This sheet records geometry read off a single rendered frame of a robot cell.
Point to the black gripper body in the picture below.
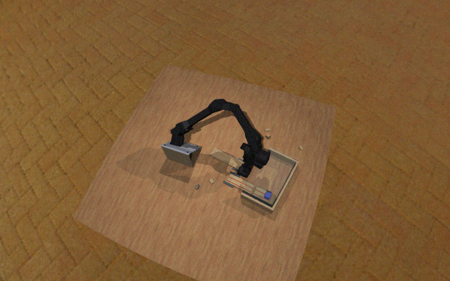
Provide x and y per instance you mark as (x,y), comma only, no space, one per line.
(245,171)

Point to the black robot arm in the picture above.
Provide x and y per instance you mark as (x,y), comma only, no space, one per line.
(253,150)

